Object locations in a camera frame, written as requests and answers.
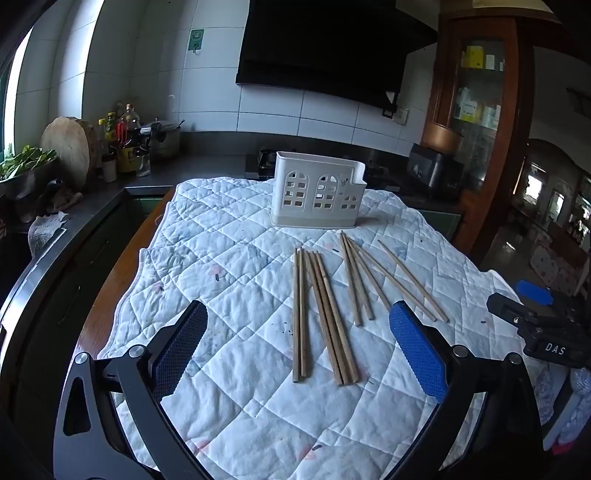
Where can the clear plastic bag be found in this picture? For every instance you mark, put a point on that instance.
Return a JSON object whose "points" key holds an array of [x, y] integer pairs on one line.
{"points": [[143, 165]]}

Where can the wooden glass-door cabinet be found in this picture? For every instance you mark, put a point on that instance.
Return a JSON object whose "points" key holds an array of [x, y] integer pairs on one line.
{"points": [[513, 129]]}

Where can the ginger root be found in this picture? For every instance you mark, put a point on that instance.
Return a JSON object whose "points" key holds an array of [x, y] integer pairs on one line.
{"points": [[69, 200]]}

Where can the metal bowl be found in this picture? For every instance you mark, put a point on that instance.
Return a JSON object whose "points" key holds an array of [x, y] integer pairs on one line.
{"points": [[27, 183]]}

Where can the white dish rag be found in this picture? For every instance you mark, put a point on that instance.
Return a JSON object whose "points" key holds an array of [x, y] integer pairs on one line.
{"points": [[44, 230]]}

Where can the row of wooden chopsticks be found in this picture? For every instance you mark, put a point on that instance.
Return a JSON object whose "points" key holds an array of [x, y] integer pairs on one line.
{"points": [[340, 350]]}

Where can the black gas stove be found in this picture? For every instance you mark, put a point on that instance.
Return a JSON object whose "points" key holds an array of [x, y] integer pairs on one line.
{"points": [[263, 161]]}

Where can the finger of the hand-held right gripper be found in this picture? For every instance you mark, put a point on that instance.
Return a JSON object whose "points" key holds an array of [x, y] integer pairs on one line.
{"points": [[533, 292]]}

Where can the copper coloured pot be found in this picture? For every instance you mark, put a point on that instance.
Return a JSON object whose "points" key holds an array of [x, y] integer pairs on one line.
{"points": [[441, 136]]}

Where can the window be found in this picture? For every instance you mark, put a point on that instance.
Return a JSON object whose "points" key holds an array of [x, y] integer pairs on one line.
{"points": [[14, 92]]}

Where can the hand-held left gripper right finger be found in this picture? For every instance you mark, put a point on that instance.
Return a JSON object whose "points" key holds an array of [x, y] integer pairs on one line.
{"points": [[415, 350]]}

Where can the yellow tin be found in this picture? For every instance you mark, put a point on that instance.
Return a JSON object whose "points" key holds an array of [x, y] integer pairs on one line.
{"points": [[125, 159]]}

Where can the black countertop appliance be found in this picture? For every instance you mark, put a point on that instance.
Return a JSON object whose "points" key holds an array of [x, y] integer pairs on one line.
{"points": [[429, 168]]}

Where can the white cup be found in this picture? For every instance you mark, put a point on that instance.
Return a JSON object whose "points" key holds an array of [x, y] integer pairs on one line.
{"points": [[108, 170]]}

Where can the yellow cap bottle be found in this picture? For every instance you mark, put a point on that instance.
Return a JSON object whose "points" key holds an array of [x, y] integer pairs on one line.
{"points": [[111, 127]]}

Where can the green leafy vegetables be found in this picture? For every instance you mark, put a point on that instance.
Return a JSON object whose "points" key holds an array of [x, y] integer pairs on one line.
{"points": [[25, 159]]}

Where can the black range hood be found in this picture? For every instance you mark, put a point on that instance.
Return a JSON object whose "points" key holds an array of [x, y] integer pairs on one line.
{"points": [[323, 46]]}

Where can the small clear bottle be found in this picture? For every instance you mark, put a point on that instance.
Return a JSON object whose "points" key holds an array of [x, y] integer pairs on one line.
{"points": [[101, 136]]}

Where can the round wooden cutting board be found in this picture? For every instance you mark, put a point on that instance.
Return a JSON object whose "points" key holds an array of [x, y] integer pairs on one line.
{"points": [[64, 147]]}

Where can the white plastic utensil holder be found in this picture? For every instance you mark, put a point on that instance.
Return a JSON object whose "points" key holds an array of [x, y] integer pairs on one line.
{"points": [[318, 217]]}

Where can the wall socket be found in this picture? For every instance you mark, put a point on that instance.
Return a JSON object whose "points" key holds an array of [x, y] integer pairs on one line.
{"points": [[401, 115]]}

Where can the green wall hook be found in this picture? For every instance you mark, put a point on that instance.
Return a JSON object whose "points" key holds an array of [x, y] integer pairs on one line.
{"points": [[196, 39]]}

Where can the yellow box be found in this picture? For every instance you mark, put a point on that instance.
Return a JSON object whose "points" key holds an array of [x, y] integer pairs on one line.
{"points": [[473, 57]]}

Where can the patterned floor mat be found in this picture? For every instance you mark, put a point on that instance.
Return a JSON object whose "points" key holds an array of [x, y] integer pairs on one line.
{"points": [[551, 267]]}

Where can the white quilted cloth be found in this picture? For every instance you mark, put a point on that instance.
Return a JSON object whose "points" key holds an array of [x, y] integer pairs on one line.
{"points": [[240, 286]]}

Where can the steel cooking pot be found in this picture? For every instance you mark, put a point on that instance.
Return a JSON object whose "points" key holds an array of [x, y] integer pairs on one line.
{"points": [[166, 141]]}

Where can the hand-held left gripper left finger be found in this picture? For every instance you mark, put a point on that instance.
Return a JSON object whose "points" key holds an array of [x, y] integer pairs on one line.
{"points": [[184, 346]]}

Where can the white box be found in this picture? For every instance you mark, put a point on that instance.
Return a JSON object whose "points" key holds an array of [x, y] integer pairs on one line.
{"points": [[467, 110]]}

